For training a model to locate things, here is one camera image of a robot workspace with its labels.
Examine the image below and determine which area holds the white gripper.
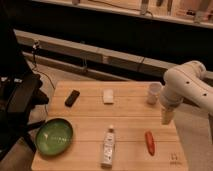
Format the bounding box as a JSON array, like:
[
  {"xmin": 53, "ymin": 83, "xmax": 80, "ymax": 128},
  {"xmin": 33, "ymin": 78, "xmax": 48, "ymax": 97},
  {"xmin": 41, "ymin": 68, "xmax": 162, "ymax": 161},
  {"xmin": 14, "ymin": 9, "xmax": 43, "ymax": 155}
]
[{"xmin": 159, "ymin": 87, "xmax": 183, "ymax": 125}]

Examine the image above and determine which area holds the white ceramic cup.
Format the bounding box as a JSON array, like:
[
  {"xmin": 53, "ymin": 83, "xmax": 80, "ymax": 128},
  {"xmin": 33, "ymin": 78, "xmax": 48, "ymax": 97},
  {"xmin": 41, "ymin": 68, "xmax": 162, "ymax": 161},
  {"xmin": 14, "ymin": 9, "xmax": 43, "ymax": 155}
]
[{"xmin": 147, "ymin": 83, "xmax": 162, "ymax": 105}]

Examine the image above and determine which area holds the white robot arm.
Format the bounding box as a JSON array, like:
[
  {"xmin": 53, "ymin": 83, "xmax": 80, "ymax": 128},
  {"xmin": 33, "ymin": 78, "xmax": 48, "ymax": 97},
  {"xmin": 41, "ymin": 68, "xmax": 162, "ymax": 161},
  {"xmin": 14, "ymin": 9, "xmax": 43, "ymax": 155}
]
[{"xmin": 159, "ymin": 61, "xmax": 213, "ymax": 125}]

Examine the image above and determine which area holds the red carrot toy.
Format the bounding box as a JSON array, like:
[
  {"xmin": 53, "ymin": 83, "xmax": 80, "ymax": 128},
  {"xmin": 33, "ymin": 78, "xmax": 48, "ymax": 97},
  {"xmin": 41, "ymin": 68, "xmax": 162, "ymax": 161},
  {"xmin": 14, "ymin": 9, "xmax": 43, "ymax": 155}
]
[{"xmin": 145, "ymin": 131, "xmax": 155, "ymax": 156}]

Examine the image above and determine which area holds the white rectangular block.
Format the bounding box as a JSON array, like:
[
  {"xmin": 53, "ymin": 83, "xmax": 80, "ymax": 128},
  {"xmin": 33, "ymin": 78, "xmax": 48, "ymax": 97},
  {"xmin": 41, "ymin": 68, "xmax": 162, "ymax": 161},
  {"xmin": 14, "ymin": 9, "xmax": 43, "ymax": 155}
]
[{"xmin": 103, "ymin": 89, "xmax": 114, "ymax": 104}]

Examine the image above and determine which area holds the black rectangular block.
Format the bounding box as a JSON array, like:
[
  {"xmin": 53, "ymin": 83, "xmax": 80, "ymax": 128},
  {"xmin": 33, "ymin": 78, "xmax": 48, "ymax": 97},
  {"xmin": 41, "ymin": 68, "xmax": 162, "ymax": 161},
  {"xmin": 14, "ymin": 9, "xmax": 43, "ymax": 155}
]
[{"xmin": 65, "ymin": 90, "xmax": 80, "ymax": 107}]

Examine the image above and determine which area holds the green bowl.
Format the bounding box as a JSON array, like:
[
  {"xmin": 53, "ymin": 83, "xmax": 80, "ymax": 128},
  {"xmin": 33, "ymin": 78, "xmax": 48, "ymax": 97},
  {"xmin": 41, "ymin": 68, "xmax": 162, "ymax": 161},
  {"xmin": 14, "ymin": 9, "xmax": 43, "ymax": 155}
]
[{"xmin": 35, "ymin": 118, "xmax": 74, "ymax": 156}]

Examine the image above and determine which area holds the black office chair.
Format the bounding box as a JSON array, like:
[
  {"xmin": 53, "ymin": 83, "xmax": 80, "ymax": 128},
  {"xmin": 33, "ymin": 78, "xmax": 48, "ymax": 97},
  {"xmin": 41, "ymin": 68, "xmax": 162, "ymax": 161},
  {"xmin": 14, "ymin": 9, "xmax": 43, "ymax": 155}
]
[{"xmin": 0, "ymin": 0, "xmax": 49, "ymax": 162}]

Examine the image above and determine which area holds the black cable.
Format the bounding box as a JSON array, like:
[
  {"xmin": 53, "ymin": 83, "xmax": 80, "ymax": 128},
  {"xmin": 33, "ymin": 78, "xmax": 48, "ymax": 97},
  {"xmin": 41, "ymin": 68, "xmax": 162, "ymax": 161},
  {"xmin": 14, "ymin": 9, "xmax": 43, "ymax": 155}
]
[{"xmin": 31, "ymin": 40, "xmax": 56, "ymax": 90}]

